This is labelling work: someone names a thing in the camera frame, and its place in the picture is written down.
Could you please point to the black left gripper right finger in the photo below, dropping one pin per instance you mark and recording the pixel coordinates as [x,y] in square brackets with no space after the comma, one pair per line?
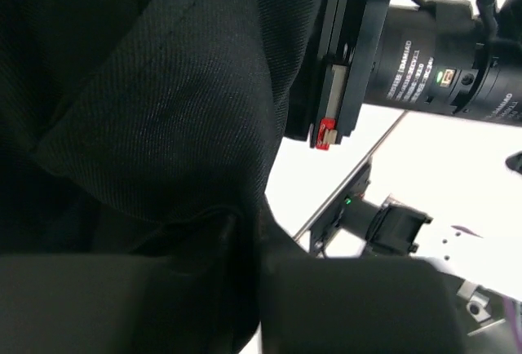
[374,305]

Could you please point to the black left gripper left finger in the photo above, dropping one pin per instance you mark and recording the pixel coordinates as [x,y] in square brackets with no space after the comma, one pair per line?
[86,304]

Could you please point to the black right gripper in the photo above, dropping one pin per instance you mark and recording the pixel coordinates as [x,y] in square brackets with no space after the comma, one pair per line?
[444,57]

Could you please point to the black skirt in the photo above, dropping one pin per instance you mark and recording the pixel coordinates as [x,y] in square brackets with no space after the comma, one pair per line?
[149,128]

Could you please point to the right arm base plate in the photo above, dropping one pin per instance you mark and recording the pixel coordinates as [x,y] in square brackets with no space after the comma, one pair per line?
[328,225]

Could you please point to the aluminium table edge rail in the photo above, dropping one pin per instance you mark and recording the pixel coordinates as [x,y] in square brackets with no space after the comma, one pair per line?
[331,198]

